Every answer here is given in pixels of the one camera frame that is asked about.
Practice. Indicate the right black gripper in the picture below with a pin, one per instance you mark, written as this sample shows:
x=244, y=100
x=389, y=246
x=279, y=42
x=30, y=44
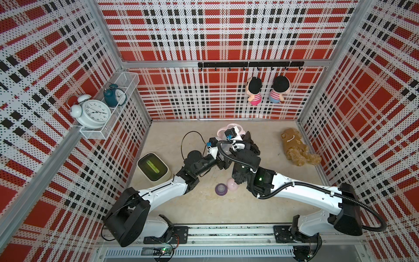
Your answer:
x=252, y=146

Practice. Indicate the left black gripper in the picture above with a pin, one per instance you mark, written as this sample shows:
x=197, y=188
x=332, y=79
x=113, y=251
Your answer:
x=224, y=163

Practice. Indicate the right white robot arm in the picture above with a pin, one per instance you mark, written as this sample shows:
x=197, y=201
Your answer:
x=340, y=210

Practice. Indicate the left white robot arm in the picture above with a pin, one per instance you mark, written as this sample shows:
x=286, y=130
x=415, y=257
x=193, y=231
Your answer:
x=131, y=215

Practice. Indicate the pink pig cap left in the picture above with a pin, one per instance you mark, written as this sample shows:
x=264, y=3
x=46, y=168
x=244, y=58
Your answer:
x=232, y=185

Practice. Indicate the doll with pink pants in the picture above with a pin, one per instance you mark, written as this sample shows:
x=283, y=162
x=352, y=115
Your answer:
x=253, y=88

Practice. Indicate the brown teddy bear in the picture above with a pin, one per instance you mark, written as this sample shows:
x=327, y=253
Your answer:
x=296, y=150

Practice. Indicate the doll with blue pants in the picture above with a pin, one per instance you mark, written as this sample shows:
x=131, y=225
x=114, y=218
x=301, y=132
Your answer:
x=281, y=85

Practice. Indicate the white green sterilizer box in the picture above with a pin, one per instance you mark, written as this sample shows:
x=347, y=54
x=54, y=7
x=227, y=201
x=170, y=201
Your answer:
x=153, y=168

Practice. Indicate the green circuit board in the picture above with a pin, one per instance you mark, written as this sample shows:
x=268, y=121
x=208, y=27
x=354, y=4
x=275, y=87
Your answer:
x=157, y=251

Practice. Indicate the teal alarm clock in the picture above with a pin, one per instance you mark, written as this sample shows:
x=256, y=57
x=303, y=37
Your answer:
x=114, y=96

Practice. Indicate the large white alarm clock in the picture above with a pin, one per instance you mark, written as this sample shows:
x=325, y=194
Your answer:
x=90, y=113

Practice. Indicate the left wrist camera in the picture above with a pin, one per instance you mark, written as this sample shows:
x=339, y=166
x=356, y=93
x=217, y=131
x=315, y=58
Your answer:
x=212, y=149

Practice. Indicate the black hook rail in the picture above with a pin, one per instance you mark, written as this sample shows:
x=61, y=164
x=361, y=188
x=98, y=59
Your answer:
x=278, y=64

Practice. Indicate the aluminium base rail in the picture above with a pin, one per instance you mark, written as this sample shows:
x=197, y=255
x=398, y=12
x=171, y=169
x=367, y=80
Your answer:
x=206, y=241

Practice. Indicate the white wire shelf basket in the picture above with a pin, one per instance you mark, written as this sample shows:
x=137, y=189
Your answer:
x=129, y=112

